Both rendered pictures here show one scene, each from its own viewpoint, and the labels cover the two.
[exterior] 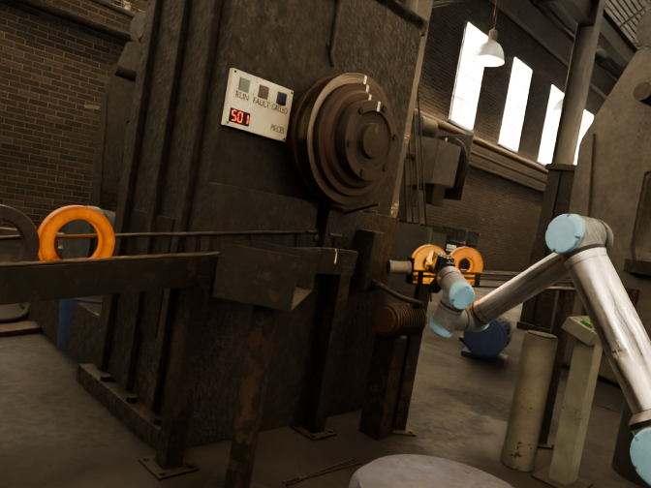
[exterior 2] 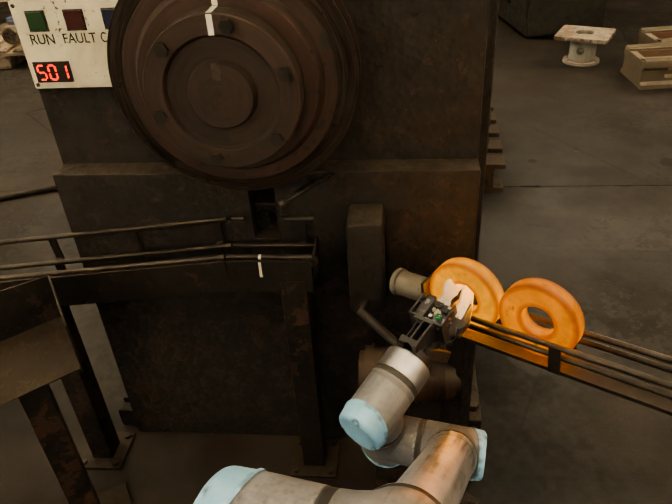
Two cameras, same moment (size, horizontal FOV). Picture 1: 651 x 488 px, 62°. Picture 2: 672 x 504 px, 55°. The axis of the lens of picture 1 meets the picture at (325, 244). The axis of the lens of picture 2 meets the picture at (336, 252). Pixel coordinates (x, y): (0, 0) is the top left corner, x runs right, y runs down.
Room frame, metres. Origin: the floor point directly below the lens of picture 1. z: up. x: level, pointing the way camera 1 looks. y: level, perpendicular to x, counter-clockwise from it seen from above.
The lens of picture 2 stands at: (1.40, -1.08, 1.50)
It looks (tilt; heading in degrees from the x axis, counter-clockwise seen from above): 34 degrees down; 53
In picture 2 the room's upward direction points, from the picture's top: 4 degrees counter-clockwise
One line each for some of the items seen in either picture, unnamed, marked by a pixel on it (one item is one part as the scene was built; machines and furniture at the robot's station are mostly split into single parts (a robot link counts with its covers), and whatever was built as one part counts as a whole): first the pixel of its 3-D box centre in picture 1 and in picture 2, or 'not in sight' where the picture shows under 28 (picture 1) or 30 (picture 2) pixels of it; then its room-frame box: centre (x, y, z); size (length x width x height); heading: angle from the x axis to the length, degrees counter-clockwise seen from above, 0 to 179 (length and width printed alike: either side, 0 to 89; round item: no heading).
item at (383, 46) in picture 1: (264, 193); (283, 106); (2.29, 0.29, 0.88); 1.08 x 0.73 x 1.76; 136
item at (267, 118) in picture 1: (259, 106); (83, 43); (1.82, 0.30, 1.15); 0.26 x 0.02 x 0.18; 136
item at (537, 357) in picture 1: (529, 399); not in sight; (2.05, -0.88, 0.26); 0.12 x 0.12 x 0.52
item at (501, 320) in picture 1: (488, 334); not in sight; (3.89, -1.29, 0.17); 0.57 x 0.31 x 0.34; 156
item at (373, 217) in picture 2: (365, 259); (366, 257); (2.17, -0.17, 0.68); 0.11 x 0.08 x 0.24; 46
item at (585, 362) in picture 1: (577, 401); not in sight; (1.96, -1.02, 0.31); 0.24 x 0.16 x 0.62; 136
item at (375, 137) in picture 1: (368, 140); (224, 91); (1.92, -0.09, 1.11); 0.28 x 0.06 x 0.28; 136
